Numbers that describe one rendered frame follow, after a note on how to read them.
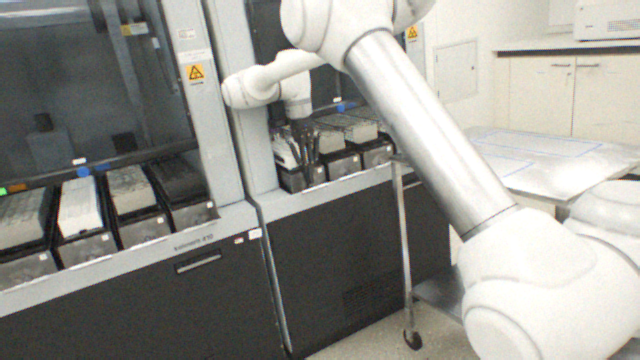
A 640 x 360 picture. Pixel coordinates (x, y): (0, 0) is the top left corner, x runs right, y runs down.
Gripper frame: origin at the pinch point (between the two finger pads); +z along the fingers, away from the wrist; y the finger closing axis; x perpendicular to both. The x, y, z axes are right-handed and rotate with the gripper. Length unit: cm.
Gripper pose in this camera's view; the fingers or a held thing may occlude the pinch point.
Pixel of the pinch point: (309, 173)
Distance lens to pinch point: 149.6
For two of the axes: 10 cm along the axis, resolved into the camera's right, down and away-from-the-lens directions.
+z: 1.5, 9.3, 3.3
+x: 4.7, 2.3, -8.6
